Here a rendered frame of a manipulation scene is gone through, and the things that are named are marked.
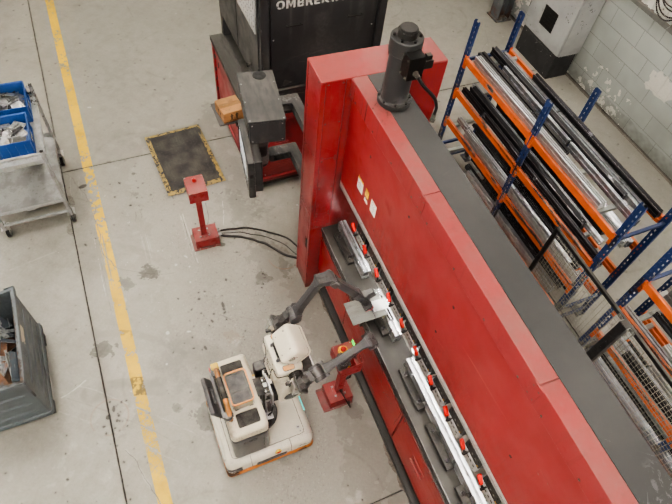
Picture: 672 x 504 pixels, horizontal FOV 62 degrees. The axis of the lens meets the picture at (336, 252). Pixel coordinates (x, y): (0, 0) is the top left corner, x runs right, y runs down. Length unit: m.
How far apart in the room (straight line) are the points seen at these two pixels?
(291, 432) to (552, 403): 2.31
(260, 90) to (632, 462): 2.93
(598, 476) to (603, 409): 0.27
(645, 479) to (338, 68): 2.58
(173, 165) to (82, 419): 2.68
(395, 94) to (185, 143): 3.53
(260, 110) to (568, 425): 2.53
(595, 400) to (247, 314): 3.22
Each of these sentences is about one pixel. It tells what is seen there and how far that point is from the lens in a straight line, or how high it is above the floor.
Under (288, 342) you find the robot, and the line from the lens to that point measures 3.33.
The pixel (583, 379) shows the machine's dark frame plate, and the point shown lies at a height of 2.30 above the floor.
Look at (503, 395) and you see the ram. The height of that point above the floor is 1.95.
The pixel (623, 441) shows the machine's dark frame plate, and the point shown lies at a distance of 2.54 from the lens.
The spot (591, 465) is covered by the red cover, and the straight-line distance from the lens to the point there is 2.44.
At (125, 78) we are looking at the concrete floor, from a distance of 7.26.
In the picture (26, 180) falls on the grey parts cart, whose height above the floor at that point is 0.33.
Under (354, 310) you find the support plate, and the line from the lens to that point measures 3.89.
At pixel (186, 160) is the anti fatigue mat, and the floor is 0.01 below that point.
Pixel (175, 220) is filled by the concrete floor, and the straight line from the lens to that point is 5.64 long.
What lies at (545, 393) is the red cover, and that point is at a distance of 2.46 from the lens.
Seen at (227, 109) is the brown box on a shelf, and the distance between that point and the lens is 5.01.
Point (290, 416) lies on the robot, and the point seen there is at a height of 0.28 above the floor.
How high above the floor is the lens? 4.38
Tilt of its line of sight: 55 degrees down
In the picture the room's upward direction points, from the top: 9 degrees clockwise
